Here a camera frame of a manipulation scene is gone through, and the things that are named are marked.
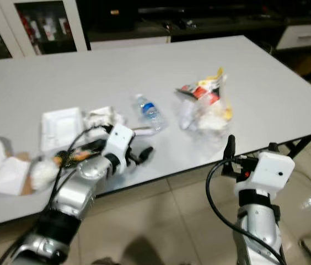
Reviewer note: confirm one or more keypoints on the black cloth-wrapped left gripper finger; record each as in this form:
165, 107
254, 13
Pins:
146, 153

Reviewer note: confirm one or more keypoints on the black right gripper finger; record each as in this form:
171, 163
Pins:
273, 147
230, 148

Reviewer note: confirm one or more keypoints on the white paper takeaway box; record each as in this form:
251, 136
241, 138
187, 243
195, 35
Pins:
6, 171

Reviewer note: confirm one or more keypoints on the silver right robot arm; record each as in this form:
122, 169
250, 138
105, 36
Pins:
257, 226

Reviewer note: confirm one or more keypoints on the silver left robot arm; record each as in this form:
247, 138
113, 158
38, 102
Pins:
78, 193

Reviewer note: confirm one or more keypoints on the clear crumpled plastic bag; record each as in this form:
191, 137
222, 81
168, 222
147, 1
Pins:
208, 121

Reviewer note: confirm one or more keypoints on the clear plastic water bottle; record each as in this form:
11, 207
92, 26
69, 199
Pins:
149, 113

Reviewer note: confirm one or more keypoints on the crumpled white carton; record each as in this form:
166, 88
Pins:
100, 117

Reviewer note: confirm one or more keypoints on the black orange snack packet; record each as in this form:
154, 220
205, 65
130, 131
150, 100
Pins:
73, 157

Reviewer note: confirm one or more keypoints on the red yellow snack wrapper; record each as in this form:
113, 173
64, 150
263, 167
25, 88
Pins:
205, 88

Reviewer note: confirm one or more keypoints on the white square foam tray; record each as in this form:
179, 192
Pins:
62, 130

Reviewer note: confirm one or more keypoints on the white table with black legs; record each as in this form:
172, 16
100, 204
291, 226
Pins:
122, 77

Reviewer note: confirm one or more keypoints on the crumpled white tissue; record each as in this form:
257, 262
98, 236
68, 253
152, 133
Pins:
44, 174

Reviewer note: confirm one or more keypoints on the white drawer unit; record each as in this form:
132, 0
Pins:
304, 36

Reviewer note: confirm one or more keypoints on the dark low TV bench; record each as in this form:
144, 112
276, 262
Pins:
205, 25

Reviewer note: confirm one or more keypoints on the white glass door cabinet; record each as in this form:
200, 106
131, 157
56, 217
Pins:
81, 25

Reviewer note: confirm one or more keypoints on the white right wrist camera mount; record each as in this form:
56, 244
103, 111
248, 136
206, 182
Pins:
271, 170

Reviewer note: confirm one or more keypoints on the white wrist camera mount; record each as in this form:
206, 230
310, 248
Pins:
271, 170
118, 141

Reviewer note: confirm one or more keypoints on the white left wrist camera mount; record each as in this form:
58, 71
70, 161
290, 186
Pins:
118, 141

